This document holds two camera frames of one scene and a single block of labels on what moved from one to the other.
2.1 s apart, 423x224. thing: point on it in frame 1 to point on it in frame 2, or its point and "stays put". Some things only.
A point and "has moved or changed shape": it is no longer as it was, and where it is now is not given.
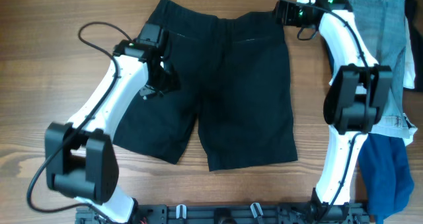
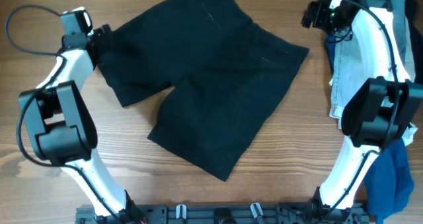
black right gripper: [288, 19] to [320, 9]
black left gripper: [172, 84] to [102, 36]
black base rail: [232, 213] stays put
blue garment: [384, 168] stays put
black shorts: [234, 88] has moved or changed shape
